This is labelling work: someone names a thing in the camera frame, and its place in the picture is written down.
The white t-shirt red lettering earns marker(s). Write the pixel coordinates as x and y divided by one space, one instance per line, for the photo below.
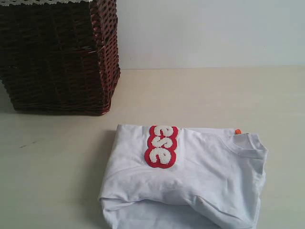
165 177

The brown wicker laundry basket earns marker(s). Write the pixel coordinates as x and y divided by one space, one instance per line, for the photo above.
60 58

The white lace cloth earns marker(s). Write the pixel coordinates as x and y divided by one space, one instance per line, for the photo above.
7 3

